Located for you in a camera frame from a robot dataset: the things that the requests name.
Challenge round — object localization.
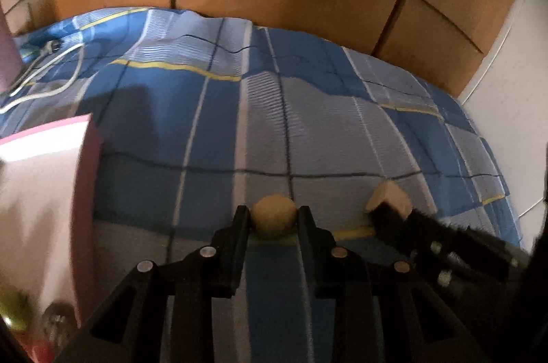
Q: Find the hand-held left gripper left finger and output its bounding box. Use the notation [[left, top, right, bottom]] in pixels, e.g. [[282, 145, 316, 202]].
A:
[[53, 204, 251, 363]]

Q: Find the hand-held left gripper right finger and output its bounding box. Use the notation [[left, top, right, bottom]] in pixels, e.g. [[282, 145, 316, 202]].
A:
[[298, 205, 484, 363]]

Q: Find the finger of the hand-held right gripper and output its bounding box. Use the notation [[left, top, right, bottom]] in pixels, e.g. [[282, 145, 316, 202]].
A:
[[407, 210, 529, 266], [372, 205, 512, 284]]

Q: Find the beige toy wedge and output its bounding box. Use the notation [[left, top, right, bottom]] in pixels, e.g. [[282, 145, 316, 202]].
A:
[[365, 180, 413, 220]]

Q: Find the tan toy ball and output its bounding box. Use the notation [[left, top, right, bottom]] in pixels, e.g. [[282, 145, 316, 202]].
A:
[[250, 195, 297, 240]]

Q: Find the toy kiwi half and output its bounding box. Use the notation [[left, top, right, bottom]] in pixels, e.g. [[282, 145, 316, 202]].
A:
[[42, 303, 78, 351]]

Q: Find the pink shallow tray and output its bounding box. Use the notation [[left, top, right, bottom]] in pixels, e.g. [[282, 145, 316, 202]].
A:
[[0, 114, 103, 363]]

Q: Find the red toy tomato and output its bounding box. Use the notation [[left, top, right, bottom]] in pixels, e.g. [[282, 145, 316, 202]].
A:
[[26, 339, 58, 363]]

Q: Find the green toy apple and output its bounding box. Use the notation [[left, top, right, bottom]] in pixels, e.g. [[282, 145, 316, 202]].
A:
[[0, 290, 33, 331]]

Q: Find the blue checked bedsheet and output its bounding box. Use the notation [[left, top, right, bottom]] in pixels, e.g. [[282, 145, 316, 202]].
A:
[[0, 7, 525, 363]]

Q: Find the kettle power plug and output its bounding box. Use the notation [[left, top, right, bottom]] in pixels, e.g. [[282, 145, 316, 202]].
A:
[[36, 39, 63, 54]]

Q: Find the pink electric kettle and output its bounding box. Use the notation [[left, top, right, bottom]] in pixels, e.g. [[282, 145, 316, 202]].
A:
[[0, 10, 22, 83]]

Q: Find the white kettle power cord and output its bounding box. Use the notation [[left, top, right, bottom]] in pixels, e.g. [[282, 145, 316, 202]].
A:
[[0, 42, 86, 115]]

